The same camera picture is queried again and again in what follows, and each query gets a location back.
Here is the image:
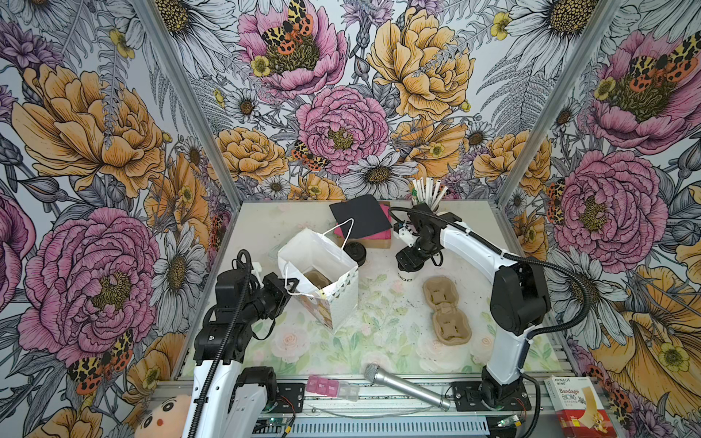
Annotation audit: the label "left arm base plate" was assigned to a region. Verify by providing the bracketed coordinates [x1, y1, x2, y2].
[263, 383, 306, 414]

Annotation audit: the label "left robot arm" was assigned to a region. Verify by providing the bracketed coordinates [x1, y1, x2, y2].
[183, 249, 299, 437]

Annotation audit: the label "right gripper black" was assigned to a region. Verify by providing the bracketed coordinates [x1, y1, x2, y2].
[396, 234, 440, 273]

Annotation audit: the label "bandage box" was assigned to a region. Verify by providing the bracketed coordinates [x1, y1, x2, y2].
[545, 376, 617, 438]

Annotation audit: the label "pastel patterned gift bag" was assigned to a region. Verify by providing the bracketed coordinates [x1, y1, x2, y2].
[277, 224, 360, 332]

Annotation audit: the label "black napkin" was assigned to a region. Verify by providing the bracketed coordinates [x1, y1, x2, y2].
[330, 195, 391, 239]

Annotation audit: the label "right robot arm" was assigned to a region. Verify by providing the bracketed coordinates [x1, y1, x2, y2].
[389, 204, 591, 409]

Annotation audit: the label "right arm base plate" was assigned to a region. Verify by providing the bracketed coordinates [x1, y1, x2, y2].
[450, 381, 532, 412]

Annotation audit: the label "plush doll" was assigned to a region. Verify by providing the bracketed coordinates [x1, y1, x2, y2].
[134, 394, 191, 438]

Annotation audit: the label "black cup lid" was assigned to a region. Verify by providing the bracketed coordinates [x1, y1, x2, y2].
[395, 246, 427, 273]

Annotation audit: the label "cardboard napkin box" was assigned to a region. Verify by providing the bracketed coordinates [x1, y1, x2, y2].
[338, 201, 394, 250]

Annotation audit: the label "white paper straws bundle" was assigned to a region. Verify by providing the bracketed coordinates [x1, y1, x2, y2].
[411, 177, 448, 213]

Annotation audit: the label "brown pulp cup carrier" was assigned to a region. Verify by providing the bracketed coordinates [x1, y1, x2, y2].
[423, 276, 472, 346]

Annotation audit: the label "stack of black lids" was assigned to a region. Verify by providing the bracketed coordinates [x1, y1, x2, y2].
[343, 242, 367, 266]

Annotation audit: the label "white paper coffee cup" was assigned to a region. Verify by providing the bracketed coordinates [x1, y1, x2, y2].
[398, 269, 418, 282]

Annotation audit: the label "pink plastic tray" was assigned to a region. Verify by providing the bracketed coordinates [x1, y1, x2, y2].
[306, 375, 360, 403]

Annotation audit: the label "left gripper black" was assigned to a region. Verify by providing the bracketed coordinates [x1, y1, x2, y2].
[243, 274, 299, 324]

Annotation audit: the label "silver microphone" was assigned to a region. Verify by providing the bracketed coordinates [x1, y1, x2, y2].
[363, 363, 451, 411]

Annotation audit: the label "pink napkins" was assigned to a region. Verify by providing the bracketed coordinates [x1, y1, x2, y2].
[333, 202, 392, 244]

